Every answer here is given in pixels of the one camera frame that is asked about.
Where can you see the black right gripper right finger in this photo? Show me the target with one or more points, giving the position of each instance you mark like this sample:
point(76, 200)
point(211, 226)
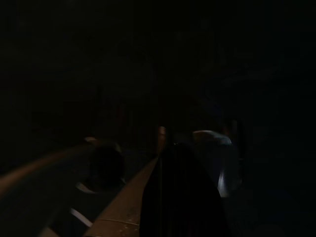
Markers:
point(200, 202)

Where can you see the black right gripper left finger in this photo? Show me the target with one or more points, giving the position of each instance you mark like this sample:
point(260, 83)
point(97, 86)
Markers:
point(158, 197)

